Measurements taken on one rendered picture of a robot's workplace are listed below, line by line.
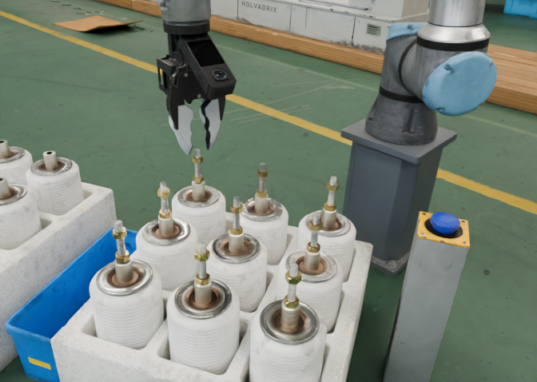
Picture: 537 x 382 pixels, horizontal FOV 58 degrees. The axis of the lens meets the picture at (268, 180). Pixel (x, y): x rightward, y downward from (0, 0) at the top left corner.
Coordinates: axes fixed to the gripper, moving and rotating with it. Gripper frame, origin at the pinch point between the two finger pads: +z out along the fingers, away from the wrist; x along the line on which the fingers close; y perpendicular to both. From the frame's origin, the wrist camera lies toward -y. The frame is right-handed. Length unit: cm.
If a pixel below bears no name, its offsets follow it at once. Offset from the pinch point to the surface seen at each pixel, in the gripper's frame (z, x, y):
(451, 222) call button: 3.6, -21.7, -35.2
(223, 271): 11.2, 6.2, -18.9
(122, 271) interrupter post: 8.0, 19.4, -15.2
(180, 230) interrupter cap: 9.8, 7.8, -7.8
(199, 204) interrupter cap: 9.8, 1.8, -2.1
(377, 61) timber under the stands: 29, -154, 109
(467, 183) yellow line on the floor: 37, -92, 7
